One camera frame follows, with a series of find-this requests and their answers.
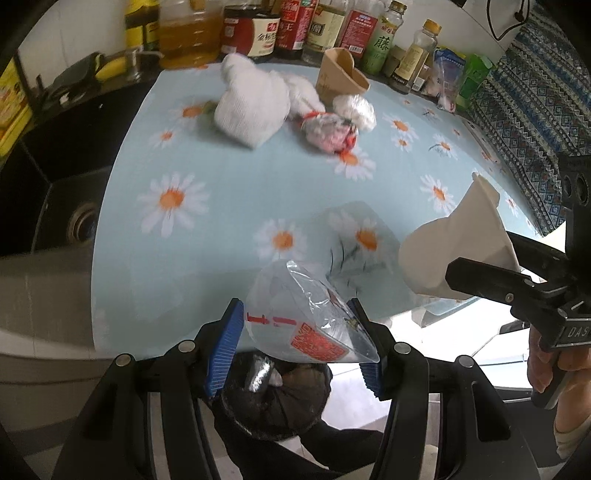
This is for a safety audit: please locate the black trash bin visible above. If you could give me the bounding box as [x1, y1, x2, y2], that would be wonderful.
[221, 351, 332, 441]

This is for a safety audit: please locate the clear plastic bag red print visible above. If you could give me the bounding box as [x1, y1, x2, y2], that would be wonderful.
[245, 260, 361, 363]

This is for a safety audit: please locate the person's right hand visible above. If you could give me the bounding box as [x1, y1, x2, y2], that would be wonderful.
[527, 322, 591, 416]

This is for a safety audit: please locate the white paper bag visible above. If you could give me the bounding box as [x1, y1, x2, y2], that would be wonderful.
[399, 173, 519, 300]

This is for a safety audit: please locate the green carton box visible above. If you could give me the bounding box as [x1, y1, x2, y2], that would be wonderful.
[456, 54, 494, 110]

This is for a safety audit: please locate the metal soap dispenser pump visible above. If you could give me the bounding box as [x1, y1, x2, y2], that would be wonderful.
[124, 46, 163, 82]

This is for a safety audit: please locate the clear vinegar bottle yellow cap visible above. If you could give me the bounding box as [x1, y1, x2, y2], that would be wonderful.
[301, 0, 349, 65]

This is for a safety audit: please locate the yellow dish soap pouch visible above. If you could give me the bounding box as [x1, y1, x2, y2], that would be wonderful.
[0, 59, 32, 158]

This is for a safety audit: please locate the large cooking oil jug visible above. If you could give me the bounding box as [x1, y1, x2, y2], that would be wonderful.
[159, 0, 223, 69]

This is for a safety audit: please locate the green label pepper oil bottle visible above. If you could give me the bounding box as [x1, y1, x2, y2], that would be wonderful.
[361, 1, 407, 76]

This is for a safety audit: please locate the brown paper bag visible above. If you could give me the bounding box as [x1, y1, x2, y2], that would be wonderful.
[315, 48, 370, 107]

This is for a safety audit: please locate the red label sauce bottle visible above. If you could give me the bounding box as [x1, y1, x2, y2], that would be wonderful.
[276, 0, 318, 59]

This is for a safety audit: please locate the green label yellow cap bottle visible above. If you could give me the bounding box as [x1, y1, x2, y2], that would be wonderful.
[124, 0, 159, 51]

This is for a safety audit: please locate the black kitchen sink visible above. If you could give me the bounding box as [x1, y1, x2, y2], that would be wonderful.
[1, 81, 154, 257]

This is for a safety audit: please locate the small yellow cap oil bottle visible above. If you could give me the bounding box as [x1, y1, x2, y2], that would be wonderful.
[390, 19, 442, 94]

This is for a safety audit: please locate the red label clear bottle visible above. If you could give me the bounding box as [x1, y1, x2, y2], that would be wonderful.
[337, 0, 385, 62]

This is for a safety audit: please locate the patterned blue curtain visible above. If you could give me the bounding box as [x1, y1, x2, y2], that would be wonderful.
[469, 1, 590, 235]

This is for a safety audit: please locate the black yellow sponge brush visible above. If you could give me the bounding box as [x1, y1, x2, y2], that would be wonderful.
[47, 52, 126, 100]

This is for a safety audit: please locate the small white plastic bag wad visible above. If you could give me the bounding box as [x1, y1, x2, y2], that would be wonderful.
[332, 95, 377, 132]

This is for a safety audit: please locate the white tissue wad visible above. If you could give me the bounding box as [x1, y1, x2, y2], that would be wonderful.
[213, 53, 325, 149]

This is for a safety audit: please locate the daisy print blue tablecloth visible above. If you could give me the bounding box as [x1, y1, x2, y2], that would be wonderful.
[91, 64, 537, 357]

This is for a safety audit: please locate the dark soy sauce jug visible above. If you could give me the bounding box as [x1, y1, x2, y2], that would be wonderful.
[221, 4, 280, 63]

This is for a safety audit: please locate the black power cable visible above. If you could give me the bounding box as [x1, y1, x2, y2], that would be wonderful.
[486, 0, 530, 42]

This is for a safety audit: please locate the clear snack bag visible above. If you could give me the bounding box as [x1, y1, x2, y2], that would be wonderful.
[424, 48, 466, 113]

